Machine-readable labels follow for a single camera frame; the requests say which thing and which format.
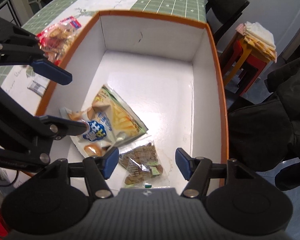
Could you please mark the clear brown biscuit packet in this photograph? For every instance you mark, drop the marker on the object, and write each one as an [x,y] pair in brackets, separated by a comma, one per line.
[143,166]

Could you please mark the white blue cookie snack bag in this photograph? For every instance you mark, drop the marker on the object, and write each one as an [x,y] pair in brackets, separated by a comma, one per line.
[99,135]

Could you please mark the orange wooden stool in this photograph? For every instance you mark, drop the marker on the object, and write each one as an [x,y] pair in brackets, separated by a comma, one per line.
[239,55]

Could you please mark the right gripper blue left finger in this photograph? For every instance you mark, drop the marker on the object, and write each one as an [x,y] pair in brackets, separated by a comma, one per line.
[97,170]

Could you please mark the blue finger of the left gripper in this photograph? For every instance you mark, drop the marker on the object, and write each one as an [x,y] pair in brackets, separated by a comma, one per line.
[61,127]
[52,72]

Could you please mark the stack of folded cloths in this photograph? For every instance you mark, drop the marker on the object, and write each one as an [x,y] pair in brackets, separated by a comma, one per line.
[260,38]

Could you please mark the red long cracker packet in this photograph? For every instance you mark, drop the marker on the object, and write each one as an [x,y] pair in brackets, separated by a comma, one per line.
[56,39]

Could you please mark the clear white candy packet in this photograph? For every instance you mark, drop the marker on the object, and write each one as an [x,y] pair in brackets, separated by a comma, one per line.
[39,85]

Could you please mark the orange white cardboard box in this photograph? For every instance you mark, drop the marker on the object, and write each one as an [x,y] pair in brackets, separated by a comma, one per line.
[164,67]

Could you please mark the black chair right side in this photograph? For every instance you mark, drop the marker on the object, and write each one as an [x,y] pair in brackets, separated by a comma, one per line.
[227,13]

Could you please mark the green chips snack bag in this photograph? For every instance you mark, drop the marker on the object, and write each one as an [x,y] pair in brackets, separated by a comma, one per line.
[126,124]

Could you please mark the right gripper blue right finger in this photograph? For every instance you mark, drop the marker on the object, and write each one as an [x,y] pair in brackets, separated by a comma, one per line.
[194,170]

